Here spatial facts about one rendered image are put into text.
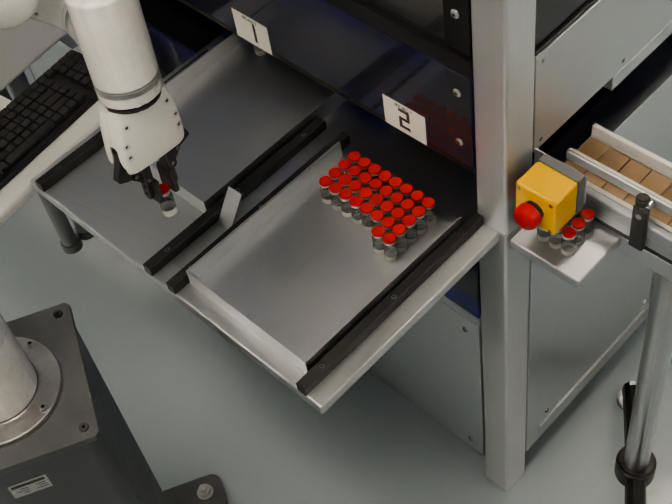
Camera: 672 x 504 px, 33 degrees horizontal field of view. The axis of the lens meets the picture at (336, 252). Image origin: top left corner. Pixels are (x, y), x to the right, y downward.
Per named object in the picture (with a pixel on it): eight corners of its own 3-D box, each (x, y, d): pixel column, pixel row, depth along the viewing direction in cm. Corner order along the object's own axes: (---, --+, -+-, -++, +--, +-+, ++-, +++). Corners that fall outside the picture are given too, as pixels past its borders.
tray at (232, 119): (247, 37, 212) (244, 22, 209) (350, 96, 199) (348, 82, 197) (108, 145, 199) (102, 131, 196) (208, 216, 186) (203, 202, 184)
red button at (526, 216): (526, 208, 167) (526, 190, 164) (548, 221, 165) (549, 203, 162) (510, 224, 166) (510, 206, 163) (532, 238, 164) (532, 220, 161)
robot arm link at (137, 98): (132, 43, 148) (138, 62, 150) (79, 79, 144) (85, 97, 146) (174, 66, 143) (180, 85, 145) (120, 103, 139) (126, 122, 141)
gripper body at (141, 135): (141, 56, 149) (161, 122, 157) (80, 97, 144) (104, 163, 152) (178, 76, 145) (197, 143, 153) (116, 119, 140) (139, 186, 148)
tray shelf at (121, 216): (231, 34, 216) (229, 26, 214) (530, 209, 182) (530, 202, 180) (31, 187, 198) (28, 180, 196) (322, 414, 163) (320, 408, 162)
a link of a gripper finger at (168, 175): (167, 135, 156) (178, 171, 161) (150, 147, 154) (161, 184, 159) (183, 144, 154) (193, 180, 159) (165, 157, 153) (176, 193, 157)
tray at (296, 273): (341, 155, 191) (338, 141, 188) (461, 231, 178) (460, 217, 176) (190, 284, 178) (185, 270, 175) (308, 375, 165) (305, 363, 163)
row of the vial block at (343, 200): (328, 191, 186) (325, 173, 183) (411, 246, 177) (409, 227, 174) (319, 200, 185) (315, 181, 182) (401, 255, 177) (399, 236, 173)
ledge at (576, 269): (564, 193, 183) (564, 185, 182) (632, 232, 177) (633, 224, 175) (509, 247, 178) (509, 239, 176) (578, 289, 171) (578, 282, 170)
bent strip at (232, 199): (235, 208, 187) (229, 185, 182) (248, 217, 185) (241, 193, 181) (172, 263, 181) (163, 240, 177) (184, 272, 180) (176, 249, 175)
